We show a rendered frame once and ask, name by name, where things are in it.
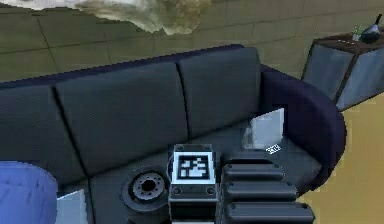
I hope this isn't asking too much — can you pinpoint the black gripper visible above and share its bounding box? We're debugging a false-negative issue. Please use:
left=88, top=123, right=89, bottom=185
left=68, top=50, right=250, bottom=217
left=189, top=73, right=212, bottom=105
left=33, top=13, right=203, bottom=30
left=120, top=166, right=172, bottom=214

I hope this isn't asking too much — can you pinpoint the dark grey sofa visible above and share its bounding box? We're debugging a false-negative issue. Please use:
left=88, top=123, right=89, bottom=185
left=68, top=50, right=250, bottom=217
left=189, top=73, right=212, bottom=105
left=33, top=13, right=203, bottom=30
left=0, top=44, right=348, bottom=224

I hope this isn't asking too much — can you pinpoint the blue round cushion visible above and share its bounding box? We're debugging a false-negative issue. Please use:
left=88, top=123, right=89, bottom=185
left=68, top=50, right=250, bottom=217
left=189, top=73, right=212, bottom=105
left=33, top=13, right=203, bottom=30
left=0, top=161, right=60, bottom=224

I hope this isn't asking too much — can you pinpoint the pale grey square cushion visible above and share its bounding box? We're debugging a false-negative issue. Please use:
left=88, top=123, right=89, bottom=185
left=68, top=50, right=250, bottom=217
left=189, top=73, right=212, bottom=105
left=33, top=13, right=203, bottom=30
left=242, top=107, right=286, bottom=151

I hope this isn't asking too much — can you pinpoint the pale grey flat box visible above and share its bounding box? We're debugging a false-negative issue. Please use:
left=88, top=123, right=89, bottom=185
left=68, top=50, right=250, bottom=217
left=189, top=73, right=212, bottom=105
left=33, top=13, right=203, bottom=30
left=55, top=189, right=88, bottom=224

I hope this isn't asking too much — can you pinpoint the grey side table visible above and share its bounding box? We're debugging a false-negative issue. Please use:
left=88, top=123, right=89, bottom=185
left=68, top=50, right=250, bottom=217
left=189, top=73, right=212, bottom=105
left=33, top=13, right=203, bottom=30
left=301, top=32, right=384, bottom=112

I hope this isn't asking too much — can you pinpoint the small green glass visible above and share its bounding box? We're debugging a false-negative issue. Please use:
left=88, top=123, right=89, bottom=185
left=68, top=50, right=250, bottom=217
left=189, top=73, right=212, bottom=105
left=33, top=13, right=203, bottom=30
left=351, top=25, right=365, bottom=42

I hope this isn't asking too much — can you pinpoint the dark round vase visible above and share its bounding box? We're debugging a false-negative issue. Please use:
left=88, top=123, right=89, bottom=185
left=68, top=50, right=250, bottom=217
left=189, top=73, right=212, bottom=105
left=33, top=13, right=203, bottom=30
left=359, top=13, right=384, bottom=45

